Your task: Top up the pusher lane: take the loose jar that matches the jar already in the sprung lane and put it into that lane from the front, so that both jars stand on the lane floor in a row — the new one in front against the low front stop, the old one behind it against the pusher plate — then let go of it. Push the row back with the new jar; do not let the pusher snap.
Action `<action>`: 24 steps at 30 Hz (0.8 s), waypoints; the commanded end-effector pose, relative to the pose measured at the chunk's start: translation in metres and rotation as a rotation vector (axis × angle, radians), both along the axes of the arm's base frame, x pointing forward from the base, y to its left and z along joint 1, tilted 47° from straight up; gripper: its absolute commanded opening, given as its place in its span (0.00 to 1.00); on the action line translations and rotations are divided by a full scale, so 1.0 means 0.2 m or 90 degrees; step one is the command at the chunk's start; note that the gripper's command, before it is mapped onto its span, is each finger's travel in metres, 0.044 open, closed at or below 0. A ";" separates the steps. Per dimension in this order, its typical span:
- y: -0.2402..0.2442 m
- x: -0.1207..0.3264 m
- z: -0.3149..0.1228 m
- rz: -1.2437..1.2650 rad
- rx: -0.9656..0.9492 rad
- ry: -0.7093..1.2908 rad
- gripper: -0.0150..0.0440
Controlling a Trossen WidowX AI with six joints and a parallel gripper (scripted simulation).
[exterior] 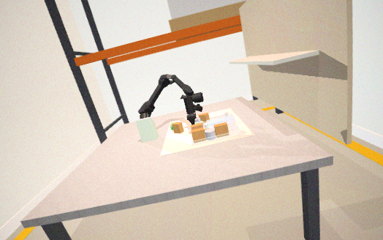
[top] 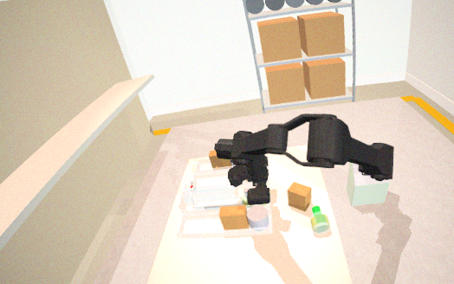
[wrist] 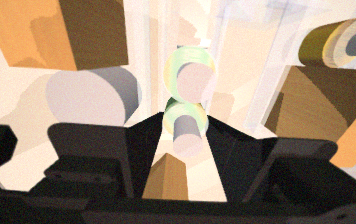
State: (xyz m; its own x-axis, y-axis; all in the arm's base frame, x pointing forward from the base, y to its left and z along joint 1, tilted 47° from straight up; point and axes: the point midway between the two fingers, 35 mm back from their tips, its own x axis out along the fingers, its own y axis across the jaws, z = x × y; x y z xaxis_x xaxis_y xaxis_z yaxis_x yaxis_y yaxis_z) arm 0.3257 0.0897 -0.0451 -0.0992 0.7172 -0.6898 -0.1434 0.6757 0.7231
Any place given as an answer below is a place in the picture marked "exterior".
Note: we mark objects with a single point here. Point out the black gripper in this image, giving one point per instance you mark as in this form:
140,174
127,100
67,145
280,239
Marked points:
191,114

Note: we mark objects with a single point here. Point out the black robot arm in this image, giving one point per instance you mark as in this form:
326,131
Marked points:
164,80

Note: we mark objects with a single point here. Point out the brown box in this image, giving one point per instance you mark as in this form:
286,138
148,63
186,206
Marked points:
198,134
221,128
196,126
204,117

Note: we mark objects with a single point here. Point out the orange cube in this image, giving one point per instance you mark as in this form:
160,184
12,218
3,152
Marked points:
177,127

